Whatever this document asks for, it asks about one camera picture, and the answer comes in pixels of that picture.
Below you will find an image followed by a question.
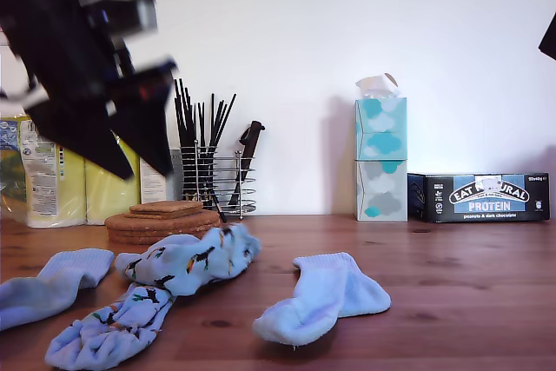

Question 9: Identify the light blue toucan sock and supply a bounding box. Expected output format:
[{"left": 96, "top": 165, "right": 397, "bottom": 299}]
[
  {"left": 113, "top": 223, "right": 262, "bottom": 298},
  {"left": 44, "top": 235, "right": 208, "bottom": 370}
]

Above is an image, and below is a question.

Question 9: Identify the white terry sock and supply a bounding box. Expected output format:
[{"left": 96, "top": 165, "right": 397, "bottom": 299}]
[
  {"left": 0, "top": 248, "right": 116, "bottom": 331},
  {"left": 253, "top": 251, "right": 392, "bottom": 346}
]

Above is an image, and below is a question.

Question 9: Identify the thin black stick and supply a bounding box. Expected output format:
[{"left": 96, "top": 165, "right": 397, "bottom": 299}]
[
  {"left": 174, "top": 79, "right": 188, "bottom": 198},
  {"left": 178, "top": 79, "right": 191, "bottom": 198},
  {"left": 197, "top": 103, "right": 205, "bottom": 198},
  {"left": 185, "top": 87, "right": 195, "bottom": 198},
  {"left": 212, "top": 101, "right": 228, "bottom": 150},
  {"left": 215, "top": 93, "right": 238, "bottom": 150},
  {"left": 208, "top": 93, "right": 215, "bottom": 198}
]

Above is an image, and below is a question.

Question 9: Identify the yellow paper towel pack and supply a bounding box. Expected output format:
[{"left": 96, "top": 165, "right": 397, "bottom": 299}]
[{"left": 0, "top": 114, "right": 142, "bottom": 229}]

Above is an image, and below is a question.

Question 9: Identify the small white printed carton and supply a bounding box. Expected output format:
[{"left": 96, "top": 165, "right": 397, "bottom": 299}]
[{"left": 139, "top": 149, "right": 183, "bottom": 206}]

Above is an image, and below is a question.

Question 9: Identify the round cork trivet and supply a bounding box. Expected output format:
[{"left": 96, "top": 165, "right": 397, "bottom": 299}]
[
  {"left": 105, "top": 209, "right": 224, "bottom": 231},
  {"left": 108, "top": 231, "right": 209, "bottom": 247},
  {"left": 106, "top": 223, "right": 221, "bottom": 238}
]

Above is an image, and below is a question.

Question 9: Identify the black pen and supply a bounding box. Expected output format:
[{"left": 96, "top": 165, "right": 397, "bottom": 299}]
[{"left": 210, "top": 195, "right": 228, "bottom": 224}]

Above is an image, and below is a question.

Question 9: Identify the black protein bar box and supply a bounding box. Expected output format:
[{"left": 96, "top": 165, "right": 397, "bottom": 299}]
[{"left": 407, "top": 172, "right": 551, "bottom": 224}]

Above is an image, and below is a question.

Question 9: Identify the white tissue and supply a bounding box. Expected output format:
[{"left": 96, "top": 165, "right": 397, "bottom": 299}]
[{"left": 355, "top": 72, "right": 400, "bottom": 101}]

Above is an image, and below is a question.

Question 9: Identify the teal cloud tissue box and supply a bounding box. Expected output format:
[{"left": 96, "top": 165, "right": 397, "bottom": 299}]
[{"left": 354, "top": 96, "right": 408, "bottom": 162}]

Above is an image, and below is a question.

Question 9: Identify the grey cloud tissue box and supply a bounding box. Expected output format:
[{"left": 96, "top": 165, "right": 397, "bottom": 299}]
[{"left": 355, "top": 158, "right": 408, "bottom": 222}]

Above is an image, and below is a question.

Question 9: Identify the chrome wire cutlery caddy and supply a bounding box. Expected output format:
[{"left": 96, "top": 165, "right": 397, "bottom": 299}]
[{"left": 180, "top": 139, "right": 257, "bottom": 220}]

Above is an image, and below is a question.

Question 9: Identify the black handled knife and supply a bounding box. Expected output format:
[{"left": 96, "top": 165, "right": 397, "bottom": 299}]
[{"left": 228, "top": 121, "right": 266, "bottom": 209}]

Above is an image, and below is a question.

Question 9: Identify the arm grey camera box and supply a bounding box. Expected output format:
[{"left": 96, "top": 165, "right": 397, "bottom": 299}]
[{"left": 80, "top": 0, "right": 158, "bottom": 37}]

